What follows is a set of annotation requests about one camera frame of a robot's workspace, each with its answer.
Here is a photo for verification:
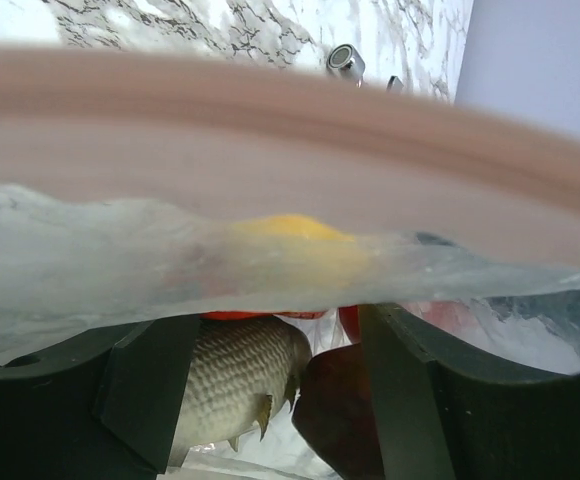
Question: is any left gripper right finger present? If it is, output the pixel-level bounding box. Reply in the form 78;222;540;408
359;304;580;479

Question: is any dark maroon fake fruit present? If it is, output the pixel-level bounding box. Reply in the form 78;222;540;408
292;344;385;479

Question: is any grey fake fish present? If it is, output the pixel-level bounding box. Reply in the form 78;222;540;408
168;315;313;467

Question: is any yellow fake lemon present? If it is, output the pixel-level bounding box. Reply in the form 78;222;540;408
230;214;372;289

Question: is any red fake tomato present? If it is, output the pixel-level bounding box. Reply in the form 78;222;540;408
338;305;361;344

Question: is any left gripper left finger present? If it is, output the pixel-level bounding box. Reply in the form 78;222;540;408
0;315;200;479

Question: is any clear zip top bag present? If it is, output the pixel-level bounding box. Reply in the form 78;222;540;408
0;44;580;480

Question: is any chrome faucet tap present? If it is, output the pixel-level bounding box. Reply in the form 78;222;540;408
325;43;404;94

